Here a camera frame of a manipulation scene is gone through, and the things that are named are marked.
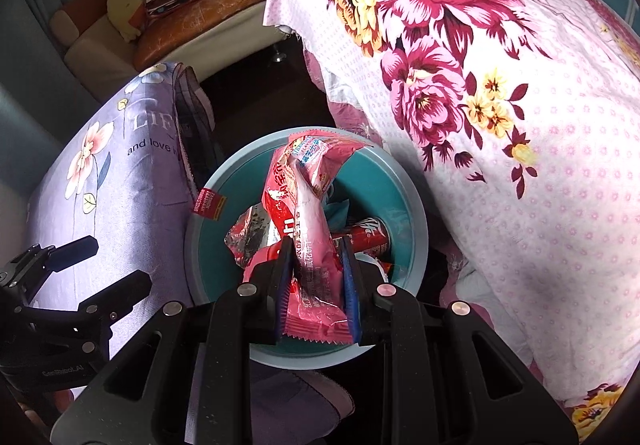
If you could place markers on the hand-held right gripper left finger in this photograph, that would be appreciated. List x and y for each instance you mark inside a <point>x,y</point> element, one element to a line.
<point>286,290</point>

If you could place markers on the orange red snack packet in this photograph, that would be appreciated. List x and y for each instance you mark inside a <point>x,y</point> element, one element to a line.
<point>386,268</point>

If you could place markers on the light blue milk carton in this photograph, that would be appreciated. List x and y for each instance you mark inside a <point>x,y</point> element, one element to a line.
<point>337,210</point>

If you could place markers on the red soda can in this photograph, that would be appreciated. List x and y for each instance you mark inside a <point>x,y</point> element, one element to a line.
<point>370,235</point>

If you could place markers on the orange seat cushion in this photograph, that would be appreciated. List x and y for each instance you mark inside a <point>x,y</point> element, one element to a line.
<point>200,20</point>

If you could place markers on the purple floral blanket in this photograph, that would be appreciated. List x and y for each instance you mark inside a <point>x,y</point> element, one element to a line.
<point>100,205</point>

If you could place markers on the yellow plush pillow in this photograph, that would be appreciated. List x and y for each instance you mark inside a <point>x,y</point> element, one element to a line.
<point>125,5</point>

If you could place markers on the teal plastic bin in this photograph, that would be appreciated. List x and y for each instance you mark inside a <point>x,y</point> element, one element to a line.
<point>380,175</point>

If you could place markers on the red clear wrapper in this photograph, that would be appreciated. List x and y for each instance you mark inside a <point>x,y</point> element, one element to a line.
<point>250,235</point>

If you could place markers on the dark red small sachet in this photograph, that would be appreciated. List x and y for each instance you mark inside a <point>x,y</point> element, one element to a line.
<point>210,204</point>

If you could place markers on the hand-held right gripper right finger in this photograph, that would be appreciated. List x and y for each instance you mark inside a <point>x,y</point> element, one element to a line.
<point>351,300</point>

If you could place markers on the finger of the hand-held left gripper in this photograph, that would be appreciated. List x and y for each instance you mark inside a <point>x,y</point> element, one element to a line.
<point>125,290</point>
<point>75,247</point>

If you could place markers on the pink snack packet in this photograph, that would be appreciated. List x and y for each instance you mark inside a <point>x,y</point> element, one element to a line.
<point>310,235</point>

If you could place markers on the beige sofa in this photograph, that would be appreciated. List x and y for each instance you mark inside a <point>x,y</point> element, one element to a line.
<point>95,55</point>

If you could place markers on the pink floral blanket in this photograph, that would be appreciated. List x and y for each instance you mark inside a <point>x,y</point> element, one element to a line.
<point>525,175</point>

